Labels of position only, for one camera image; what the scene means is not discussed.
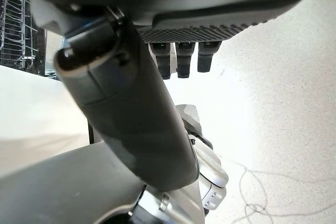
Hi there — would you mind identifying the white dishwasher door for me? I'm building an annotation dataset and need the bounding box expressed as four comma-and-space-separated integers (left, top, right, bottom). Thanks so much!
0, 63, 92, 147

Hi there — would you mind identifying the metal wire dishwasher rack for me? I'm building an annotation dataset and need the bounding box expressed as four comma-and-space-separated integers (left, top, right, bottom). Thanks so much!
0, 0, 38, 64

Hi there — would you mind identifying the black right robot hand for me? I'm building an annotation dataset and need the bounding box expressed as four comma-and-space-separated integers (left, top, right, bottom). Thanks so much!
22, 0, 323, 192

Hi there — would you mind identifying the thin grey cable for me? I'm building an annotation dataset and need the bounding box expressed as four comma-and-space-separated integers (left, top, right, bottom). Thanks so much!
230, 161, 336, 224

